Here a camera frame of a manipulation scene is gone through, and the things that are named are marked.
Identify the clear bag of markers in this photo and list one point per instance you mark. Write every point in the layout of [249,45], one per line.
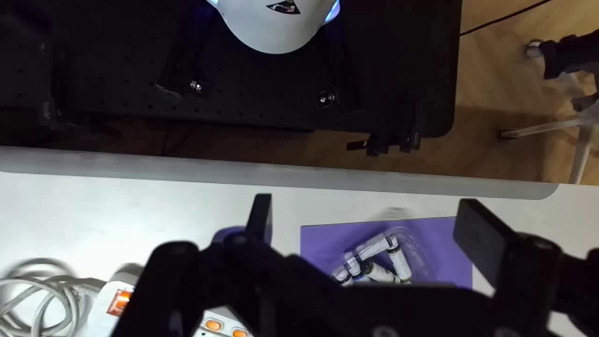
[387,254]

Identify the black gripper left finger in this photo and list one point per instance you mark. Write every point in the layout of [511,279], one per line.
[258,221]

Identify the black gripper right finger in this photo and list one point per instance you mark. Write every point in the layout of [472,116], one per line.
[502,254]

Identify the white extension cord power strip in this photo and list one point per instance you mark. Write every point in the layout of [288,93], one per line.
[116,292]

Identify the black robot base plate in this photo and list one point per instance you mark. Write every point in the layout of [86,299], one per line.
[384,67]

